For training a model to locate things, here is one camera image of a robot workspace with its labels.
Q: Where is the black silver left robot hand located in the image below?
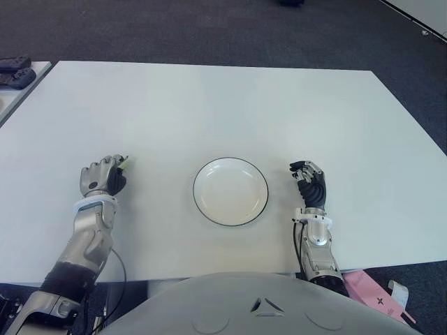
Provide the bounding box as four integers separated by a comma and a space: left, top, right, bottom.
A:
79, 153, 129, 196

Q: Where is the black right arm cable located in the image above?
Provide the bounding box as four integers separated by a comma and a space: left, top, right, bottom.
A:
293, 223, 305, 276

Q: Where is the grey robot torso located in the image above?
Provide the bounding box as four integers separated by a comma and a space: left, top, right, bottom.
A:
139, 271, 420, 335

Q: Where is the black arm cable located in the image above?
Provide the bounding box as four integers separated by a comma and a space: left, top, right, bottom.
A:
92, 249, 126, 335
293, 223, 305, 276

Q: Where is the pink cardboard box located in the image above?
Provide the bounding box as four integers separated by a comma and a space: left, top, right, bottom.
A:
342, 271, 417, 324

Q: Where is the grey side table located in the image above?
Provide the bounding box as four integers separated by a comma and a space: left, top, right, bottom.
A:
0, 61, 52, 126

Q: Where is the white plate with black rim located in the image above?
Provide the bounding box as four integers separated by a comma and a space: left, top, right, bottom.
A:
192, 156, 270, 230

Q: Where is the black game controller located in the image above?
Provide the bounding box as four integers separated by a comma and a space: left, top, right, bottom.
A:
0, 57, 31, 73
0, 68, 37, 89

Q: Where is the white paper slip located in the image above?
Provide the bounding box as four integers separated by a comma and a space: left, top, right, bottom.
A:
388, 280, 409, 310

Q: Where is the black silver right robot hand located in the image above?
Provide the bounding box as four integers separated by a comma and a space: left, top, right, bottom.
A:
288, 160, 328, 210

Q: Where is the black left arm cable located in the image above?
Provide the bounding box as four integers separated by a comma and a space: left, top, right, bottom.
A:
92, 249, 126, 335

